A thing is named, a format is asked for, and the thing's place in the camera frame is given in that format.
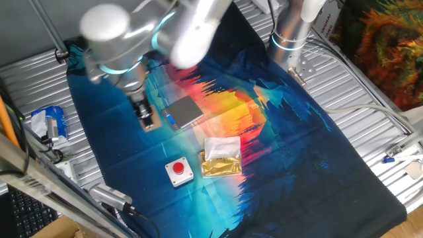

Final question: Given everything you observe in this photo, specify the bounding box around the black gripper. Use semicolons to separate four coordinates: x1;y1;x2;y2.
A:
129;91;156;130

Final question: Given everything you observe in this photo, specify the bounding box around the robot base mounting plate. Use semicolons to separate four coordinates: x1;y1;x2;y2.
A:
287;52;317;87

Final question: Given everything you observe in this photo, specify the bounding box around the silver digital scale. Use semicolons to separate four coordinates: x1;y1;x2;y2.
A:
161;95;205;132

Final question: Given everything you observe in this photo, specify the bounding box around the gold tissue packet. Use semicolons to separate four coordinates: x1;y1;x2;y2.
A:
200;136;243;179

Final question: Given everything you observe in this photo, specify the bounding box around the blue tissue pack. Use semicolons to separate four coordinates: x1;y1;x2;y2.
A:
30;105;69;141

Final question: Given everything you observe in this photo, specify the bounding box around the grey metal pole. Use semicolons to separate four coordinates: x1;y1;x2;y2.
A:
28;0;70;63

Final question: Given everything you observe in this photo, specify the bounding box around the brown cardboard box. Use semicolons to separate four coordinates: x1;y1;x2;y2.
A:
31;214;100;238

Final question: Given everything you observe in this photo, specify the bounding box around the orange stick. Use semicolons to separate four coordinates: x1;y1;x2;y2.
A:
0;95;20;148

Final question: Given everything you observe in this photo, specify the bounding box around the black keyboard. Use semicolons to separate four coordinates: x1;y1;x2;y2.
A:
8;186;59;238

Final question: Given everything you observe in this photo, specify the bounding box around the colourful sunset forest cloth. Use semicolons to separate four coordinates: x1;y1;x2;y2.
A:
65;3;408;238

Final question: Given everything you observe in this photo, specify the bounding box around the white printed sign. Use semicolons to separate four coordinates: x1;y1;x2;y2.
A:
312;3;343;44

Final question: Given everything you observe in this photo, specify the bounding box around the orange green painted cloth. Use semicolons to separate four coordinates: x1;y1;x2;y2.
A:
330;0;423;112

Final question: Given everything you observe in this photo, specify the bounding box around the blue capped white pen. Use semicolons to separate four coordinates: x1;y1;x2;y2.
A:
383;153;423;165

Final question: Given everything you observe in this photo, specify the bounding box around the white paper tag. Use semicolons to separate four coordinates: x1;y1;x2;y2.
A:
403;161;423;181

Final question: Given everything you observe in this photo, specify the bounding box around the red button switch box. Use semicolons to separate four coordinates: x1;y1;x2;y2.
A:
164;156;195;188

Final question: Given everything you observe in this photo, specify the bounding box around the silver ribbed camera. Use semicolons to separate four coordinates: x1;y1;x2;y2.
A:
89;183;136;214

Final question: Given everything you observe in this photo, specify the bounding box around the silver camera on mount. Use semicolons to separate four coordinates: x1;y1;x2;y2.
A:
45;117;61;145

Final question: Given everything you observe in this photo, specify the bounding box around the black camera cable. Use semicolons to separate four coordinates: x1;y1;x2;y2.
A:
131;207;162;238

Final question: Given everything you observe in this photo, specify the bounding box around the aluminium frame bar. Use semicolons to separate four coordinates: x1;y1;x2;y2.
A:
0;132;133;238

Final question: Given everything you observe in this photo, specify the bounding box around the thick grey cable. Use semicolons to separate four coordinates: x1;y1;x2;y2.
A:
322;104;417;133

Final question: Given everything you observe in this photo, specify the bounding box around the small metal bracket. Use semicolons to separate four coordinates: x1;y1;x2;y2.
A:
385;132;423;158

